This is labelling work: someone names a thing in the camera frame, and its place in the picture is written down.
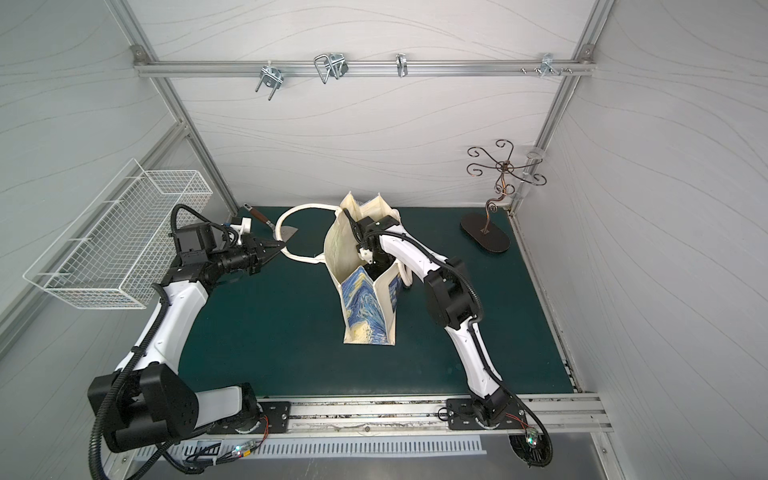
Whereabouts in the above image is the cream canvas tote bag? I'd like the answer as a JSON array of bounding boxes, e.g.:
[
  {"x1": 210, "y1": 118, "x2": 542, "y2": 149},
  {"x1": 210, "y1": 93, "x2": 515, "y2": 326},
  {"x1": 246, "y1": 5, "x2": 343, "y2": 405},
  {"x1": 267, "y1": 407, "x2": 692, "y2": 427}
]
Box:
[{"x1": 276, "y1": 194, "x2": 413, "y2": 346}]

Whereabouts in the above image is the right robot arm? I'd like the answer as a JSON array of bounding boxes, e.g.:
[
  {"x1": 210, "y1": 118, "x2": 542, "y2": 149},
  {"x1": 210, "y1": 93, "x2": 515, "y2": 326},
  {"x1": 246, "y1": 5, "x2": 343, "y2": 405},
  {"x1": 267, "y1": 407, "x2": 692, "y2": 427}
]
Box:
[{"x1": 345, "y1": 213, "x2": 554, "y2": 468}]

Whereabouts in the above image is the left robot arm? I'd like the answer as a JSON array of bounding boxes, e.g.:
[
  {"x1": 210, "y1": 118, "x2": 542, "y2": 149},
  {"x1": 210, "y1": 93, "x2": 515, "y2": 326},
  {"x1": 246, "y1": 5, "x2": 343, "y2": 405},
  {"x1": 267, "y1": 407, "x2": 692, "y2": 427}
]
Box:
[{"x1": 87, "y1": 203, "x2": 287, "y2": 479}]

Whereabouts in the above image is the copper jewelry stand black base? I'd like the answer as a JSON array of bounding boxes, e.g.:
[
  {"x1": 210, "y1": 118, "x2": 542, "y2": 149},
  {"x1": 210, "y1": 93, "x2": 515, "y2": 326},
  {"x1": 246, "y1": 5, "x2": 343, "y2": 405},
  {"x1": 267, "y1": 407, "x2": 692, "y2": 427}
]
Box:
[{"x1": 460, "y1": 139, "x2": 548, "y2": 254}]

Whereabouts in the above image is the aluminium crossbar with hooks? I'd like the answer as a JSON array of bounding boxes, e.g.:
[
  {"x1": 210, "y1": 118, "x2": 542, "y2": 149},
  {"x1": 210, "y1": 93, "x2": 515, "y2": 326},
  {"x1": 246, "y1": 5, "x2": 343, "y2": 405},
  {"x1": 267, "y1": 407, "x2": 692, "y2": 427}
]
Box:
[{"x1": 129, "y1": 45, "x2": 596, "y2": 95}]

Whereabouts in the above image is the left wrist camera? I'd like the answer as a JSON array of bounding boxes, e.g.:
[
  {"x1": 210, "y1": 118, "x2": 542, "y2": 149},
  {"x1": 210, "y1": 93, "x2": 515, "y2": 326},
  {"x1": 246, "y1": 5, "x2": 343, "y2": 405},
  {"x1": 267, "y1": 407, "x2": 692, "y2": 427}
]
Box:
[{"x1": 230, "y1": 218, "x2": 252, "y2": 237}]

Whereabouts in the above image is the metal spatula brown handle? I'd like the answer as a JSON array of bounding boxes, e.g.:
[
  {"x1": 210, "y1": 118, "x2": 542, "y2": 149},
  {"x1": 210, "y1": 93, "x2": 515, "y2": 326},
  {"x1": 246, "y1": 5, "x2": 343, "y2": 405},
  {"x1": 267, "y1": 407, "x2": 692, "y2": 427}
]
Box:
[{"x1": 243, "y1": 203, "x2": 298, "y2": 242}]

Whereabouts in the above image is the white wire basket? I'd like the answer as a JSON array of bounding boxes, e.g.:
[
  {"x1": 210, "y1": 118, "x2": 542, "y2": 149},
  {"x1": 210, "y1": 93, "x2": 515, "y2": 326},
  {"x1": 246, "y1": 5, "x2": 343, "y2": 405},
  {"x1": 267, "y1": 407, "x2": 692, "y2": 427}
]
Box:
[{"x1": 23, "y1": 159, "x2": 212, "y2": 310}]

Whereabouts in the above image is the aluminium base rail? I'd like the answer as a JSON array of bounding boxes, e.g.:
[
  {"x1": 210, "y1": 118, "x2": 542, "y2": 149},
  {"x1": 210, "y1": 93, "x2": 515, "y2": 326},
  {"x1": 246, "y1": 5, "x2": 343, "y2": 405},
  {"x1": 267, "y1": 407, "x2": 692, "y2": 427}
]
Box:
[{"x1": 259, "y1": 393, "x2": 613, "y2": 438}]

